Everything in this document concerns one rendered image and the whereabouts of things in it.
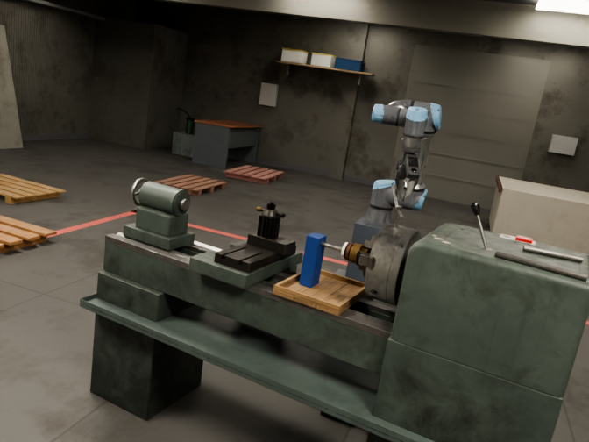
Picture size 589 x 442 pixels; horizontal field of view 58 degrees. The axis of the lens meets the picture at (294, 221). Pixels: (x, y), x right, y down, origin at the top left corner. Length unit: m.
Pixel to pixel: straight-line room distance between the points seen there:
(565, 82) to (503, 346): 9.76
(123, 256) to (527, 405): 1.88
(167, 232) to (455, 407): 1.50
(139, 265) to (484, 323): 1.59
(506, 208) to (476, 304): 6.15
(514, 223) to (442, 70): 4.34
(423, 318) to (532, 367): 0.38
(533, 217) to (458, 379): 6.17
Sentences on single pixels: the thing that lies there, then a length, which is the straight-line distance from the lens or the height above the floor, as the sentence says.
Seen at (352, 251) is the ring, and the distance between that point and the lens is 2.21.
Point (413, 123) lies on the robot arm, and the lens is 2.08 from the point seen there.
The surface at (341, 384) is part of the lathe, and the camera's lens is 2.35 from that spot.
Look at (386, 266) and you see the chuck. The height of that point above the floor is 1.11.
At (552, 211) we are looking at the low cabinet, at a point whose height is 0.64.
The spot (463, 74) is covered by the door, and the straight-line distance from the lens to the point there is 11.36.
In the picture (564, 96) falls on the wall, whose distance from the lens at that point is 11.47.
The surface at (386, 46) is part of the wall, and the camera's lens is 11.63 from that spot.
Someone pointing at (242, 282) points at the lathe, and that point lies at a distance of 2.26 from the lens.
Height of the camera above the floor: 1.69
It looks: 13 degrees down
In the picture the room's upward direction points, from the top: 9 degrees clockwise
